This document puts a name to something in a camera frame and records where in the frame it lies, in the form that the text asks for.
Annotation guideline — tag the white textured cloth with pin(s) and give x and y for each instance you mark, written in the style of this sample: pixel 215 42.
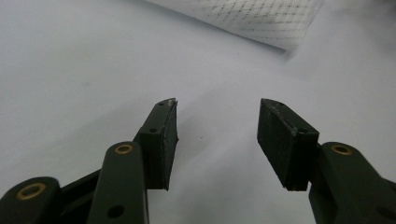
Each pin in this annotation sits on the white textured cloth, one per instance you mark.
pixel 249 18

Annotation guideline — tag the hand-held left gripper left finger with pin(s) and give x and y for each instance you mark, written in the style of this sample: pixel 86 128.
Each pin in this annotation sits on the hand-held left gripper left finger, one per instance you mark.
pixel 157 146

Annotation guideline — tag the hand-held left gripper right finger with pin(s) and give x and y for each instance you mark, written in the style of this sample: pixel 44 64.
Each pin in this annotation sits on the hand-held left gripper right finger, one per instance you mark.
pixel 289 146

